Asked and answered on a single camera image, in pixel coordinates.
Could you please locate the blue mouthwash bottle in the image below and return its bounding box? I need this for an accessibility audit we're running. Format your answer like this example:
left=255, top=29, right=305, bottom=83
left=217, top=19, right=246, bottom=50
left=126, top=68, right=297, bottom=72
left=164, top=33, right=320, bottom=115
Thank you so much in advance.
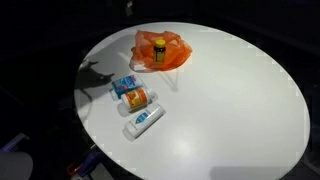
left=110, top=73, right=144, bottom=101

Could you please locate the yellow bottle black cap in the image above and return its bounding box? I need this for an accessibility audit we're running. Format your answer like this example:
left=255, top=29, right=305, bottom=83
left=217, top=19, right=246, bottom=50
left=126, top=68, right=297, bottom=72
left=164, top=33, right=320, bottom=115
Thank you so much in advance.
left=153, top=38, right=167, bottom=64

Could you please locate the white bottle with orange label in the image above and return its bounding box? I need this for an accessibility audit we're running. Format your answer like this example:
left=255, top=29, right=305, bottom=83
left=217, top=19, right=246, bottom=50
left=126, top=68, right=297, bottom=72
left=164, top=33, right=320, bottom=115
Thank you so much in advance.
left=117, top=87, right=159, bottom=117

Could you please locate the orange plastic bag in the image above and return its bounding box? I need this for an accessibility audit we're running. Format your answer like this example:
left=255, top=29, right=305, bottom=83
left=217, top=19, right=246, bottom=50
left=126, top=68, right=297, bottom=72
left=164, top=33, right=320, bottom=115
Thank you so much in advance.
left=129, top=29, right=194, bottom=73

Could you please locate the white bottle with blue label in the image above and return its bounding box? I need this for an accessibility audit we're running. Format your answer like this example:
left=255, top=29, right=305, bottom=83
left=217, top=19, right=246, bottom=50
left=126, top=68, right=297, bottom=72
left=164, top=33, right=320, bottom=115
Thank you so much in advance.
left=122, top=102, right=167, bottom=142

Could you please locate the grey rounded chair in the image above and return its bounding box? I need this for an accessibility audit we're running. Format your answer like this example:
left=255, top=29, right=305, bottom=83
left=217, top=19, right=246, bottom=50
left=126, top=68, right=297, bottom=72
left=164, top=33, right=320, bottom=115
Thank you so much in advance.
left=0, top=151, right=34, bottom=180

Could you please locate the purple and red clamp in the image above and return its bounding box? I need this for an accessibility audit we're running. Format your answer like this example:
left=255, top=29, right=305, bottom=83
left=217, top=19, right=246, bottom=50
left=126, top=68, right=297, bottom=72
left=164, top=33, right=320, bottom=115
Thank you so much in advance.
left=66, top=146, right=105, bottom=180

